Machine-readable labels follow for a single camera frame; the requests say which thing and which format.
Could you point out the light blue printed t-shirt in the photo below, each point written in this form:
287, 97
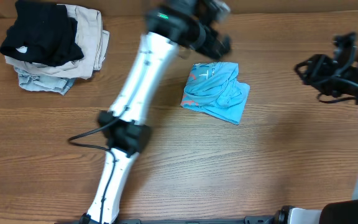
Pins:
213, 88

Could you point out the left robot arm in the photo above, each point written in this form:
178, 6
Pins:
172, 25

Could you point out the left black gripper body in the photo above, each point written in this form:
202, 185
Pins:
203, 45

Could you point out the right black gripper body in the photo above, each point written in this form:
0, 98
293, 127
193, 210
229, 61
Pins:
319, 70

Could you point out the light denim folded garment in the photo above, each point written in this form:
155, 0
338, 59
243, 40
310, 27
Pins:
31, 82

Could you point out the black folded garment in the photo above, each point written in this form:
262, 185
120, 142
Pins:
42, 33

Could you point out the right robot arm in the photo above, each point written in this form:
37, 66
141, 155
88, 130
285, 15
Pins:
339, 212

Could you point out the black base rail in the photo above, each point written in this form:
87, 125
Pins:
197, 221

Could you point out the beige folded garment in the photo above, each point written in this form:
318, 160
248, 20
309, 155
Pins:
90, 37

